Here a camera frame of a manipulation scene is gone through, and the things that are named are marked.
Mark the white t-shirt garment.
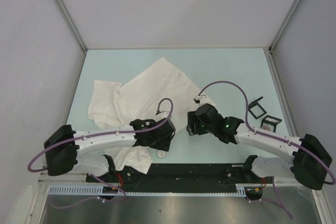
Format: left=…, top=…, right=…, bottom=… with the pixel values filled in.
left=88, top=56, right=217, bottom=174

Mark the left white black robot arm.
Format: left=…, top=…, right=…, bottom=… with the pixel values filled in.
left=44, top=119, right=176, bottom=182

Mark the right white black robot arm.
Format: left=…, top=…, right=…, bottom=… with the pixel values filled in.
left=186, top=103, right=332, bottom=190

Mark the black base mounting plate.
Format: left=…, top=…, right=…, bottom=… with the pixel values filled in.
left=100, top=164, right=272, bottom=193

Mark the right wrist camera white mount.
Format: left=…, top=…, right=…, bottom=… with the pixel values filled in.
left=193, top=94, right=212, bottom=106

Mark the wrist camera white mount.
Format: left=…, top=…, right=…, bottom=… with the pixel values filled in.
left=193, top=94, right=212, bottom=106
left=156, top=109, right=172, bottom=115

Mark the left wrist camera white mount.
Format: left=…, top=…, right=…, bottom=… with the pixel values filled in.
left=156, top=109, right=172, bottom=115

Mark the upper black square frame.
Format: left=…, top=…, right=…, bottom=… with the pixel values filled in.
left=248, top=96, right=267, bottom=120

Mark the black square frame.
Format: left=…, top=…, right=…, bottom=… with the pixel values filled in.
left=260, top=115, right=282, bottom=132
left=248, top=96, right=267, bottom=120

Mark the lower black square frame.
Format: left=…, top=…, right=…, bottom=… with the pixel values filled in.
left=260, top=115, right=282, bottom=132

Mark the grey slotted cable duct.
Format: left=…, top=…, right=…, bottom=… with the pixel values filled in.
left=47, top=185, right=264, bottom=197

